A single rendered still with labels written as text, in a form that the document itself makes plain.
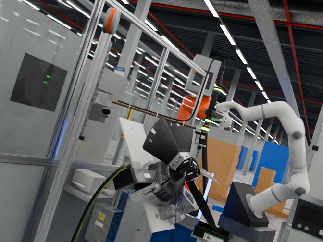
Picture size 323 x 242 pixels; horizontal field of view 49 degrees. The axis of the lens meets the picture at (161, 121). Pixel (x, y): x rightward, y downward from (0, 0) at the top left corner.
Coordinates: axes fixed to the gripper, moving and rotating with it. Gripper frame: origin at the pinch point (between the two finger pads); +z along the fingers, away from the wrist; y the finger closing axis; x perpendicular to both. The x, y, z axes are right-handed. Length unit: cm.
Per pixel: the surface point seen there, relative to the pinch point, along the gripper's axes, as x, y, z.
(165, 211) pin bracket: -61, 2, 15
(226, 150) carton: -19, 245, -754
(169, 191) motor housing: -50, 3, 15
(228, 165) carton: -56, 228, -757
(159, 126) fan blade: -16.9, 11.4, 33.0
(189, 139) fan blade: -19.0, 8.6, -1.5
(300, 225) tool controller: -48, -62, -30
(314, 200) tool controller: -31, -65, -34
